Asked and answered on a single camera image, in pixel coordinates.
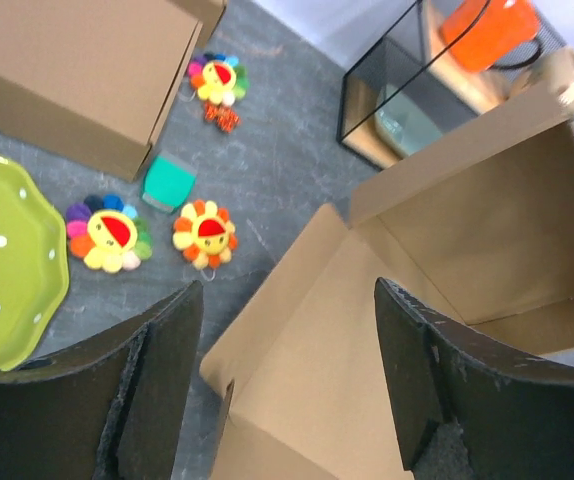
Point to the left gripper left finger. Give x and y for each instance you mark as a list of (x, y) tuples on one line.
[(108, 407)]

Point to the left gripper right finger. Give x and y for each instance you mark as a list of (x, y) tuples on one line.
[(515, 410)]

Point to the cardboard box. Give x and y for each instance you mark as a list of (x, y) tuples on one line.
[(92, 81), (208, 12), (440, 300)]

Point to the orange flower plush keychain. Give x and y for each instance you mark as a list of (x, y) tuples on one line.
[(205, 235)]

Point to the green dotted plate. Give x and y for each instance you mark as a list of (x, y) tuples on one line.
[(34, 276)]

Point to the rainbow flower plush front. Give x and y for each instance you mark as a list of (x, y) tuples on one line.
[(107, 234)]

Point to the teal small sponge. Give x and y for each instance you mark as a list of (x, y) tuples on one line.
[(168, 182)]

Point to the teal rectangular dish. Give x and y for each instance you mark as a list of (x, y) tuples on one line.
[(411, 119)]

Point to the orange enamel mug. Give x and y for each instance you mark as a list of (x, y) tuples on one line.
[(480, 33)]

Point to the rainbow flower plush keychain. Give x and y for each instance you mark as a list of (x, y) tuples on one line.
[(219, 81)]

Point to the black wire wooden shelf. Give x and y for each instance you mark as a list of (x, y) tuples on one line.
[(442, 64)]

